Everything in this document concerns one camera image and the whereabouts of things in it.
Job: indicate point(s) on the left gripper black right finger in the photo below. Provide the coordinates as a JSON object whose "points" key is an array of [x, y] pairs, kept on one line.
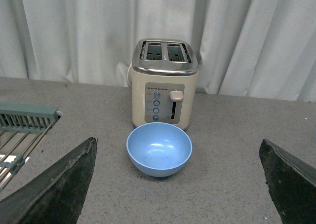
{"points": [[291, 183]]}

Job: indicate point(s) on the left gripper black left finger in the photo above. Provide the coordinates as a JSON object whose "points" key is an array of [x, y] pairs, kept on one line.
{"points": [[57, 195]]}

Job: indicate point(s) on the blue bowl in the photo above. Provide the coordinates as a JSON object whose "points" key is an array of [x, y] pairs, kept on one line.
{"points": [[159, 149]]}

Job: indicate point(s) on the green dish drying rack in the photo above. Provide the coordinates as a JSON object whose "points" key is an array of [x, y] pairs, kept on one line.
{"points": [[22, 127]]}

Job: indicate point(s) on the white curtain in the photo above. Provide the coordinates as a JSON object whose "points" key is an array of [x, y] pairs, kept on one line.
{"points": [[252, 48]]}

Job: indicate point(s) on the cream two-slot toaster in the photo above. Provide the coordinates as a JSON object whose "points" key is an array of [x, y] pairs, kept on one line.
{"points": [[164, 75]]}

